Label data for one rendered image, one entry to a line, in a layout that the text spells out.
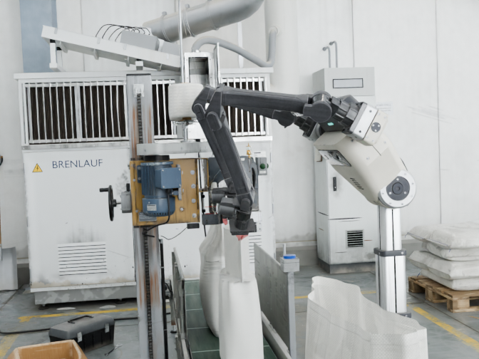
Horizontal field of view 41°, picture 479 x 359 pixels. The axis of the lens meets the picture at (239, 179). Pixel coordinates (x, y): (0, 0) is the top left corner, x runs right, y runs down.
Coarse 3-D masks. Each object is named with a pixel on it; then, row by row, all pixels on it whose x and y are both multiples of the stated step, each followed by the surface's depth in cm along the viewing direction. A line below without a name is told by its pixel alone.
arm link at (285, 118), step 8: (208, 88) 279; (200, 96) 280; (208, 96) 281; (192, 104) 281; (200, 104) 281; (256, 112) 284; (264, 112) 283; (272, 112) 283; (280, 112) 281; (288, 112) 281; (280, 120) 282; (288, 120) 282
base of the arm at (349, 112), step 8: (344, 104) 225; (352, 104) 226; (360, 104) 227; (336, 112) 224; (344, 112) 224; (352, 112) 224; (360, 112) 224; (344, 120) 225; (352, 120) 224; (344, 128) 230; (352, 128) 224
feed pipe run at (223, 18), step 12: (216, 0) 549; (228, 0) 542; (240, 0) 538; (252, 0) 537; (216, 12) 546; (228, 12) 543; (240, 12) 541; (252, 12) 545; (228, 24) 554; (240, 24) 644; (240, 36) 645; (240, 60) 646
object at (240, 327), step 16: (224, 240) 289; (240, 240) 267; (240, 256) 269; (224, 272) 290; (240, 272) 272; (224, 288) 279; (240, 288) 274; (256, 288) 277; (224, 304) 278; (240, 304) 273; (256, 304) 274; (224, 320) 278; (240, 320) 273; (256, 320) 274; (224, 336) 278; (240, 336) 273; (256, 336) 275; (224, 352) 283; (240, 352) 274; (256, 352) 275
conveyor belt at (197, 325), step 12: (192, 288) 464; (192, 300) 429; (192, 312) 398; (192, 324) 370; (204, 324) 370; (192, 336) 347; (204, 336) 346; (192, 348) 326; (204, 348) 325; (216, 348) 324; (264, 348) 321
